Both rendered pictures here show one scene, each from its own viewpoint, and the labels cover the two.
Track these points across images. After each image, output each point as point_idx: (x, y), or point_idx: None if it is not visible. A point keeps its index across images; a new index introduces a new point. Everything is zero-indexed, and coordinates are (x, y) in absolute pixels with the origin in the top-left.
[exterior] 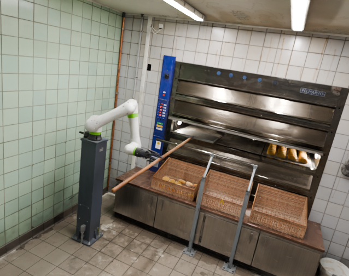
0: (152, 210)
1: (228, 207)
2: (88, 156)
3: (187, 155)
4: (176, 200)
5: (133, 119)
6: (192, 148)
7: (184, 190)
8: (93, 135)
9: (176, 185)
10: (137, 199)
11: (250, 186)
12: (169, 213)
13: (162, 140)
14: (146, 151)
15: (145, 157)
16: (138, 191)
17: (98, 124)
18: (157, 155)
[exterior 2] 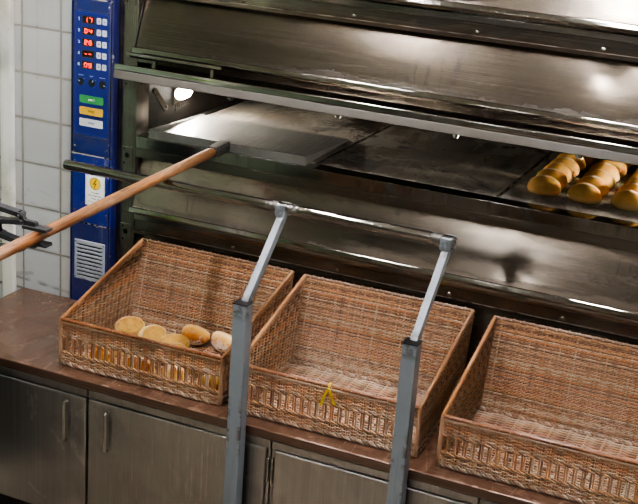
0: (73, 453)
1: (356, 418)
2: None
3: (212, 225)
4: (158, 404)
5: None
6: (203, 191)
7: (184, 362)
8: None
9: (155, 347)
10: (13, 413)
11: (421, 323)
12: (137, 462)
13: (88, 167)
14: None
15: None
16: (13, 382)
17: None
18: (25, 222)
